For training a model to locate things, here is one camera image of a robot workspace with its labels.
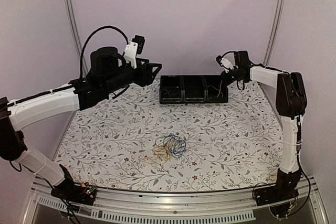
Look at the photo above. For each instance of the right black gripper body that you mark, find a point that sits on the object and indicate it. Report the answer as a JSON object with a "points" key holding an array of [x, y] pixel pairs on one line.
{"points": [[230, 80]]}

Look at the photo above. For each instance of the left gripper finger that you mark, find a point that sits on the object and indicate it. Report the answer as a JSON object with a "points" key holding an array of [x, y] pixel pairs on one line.
{"points": [[151, 69], [146, 79]]}

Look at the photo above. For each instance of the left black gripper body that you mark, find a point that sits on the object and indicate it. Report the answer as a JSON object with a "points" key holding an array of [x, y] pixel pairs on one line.
{"points": [[139, 80]]}

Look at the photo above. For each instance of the left arm base electronics board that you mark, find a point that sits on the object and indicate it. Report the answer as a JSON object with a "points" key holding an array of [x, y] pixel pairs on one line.
{"points": [[72, 192]]}

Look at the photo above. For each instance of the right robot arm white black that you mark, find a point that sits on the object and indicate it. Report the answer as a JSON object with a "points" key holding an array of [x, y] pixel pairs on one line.
{"points": [[291, 103]]}

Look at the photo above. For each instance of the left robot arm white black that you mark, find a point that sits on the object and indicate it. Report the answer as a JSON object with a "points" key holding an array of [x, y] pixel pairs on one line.
{"points": [[110, 73]]}

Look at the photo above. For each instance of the black bin left compartment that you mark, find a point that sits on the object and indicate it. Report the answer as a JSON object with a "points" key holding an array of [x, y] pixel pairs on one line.
{"points": [[170, 90]]}

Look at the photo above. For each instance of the black bin middle compartment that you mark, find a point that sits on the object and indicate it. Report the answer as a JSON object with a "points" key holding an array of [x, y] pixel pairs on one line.
{"points": [[194, 90]]}

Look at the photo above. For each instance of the floral patterned table cloth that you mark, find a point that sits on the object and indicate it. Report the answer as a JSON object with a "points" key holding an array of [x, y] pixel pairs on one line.
{"points": [[136, 143]]}

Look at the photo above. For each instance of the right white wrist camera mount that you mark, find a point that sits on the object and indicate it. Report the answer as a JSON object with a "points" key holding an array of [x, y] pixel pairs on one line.
{"points": [[225, 63]]}

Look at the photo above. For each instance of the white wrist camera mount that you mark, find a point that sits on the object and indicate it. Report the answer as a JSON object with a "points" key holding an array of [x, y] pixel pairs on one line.
{"points": [[130, 54], [225, 63]]}

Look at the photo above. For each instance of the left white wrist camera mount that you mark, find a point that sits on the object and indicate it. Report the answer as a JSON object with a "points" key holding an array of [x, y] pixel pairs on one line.
{"points": [[130, 54]]}

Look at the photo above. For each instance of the left aluminium frame post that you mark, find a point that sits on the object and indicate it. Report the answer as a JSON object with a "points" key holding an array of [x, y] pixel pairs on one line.
{"points": [[73, 27]]}

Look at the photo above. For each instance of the aluminium frame post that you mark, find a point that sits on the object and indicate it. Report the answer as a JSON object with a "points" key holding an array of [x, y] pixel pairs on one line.
{"points": [[274, 31], [73, 27]]}

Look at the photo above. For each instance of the right aluminium frame post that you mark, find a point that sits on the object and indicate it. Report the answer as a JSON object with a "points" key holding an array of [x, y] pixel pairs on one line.
{"points": [[274, 31]]}

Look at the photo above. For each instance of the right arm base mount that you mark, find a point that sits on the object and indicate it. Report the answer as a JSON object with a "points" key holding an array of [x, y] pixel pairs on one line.
{"points": [[283, 194]]}

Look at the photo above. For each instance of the aluminium front rail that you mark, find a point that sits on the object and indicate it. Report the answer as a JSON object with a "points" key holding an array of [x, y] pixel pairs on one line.
{"points": [[123, 206]]}

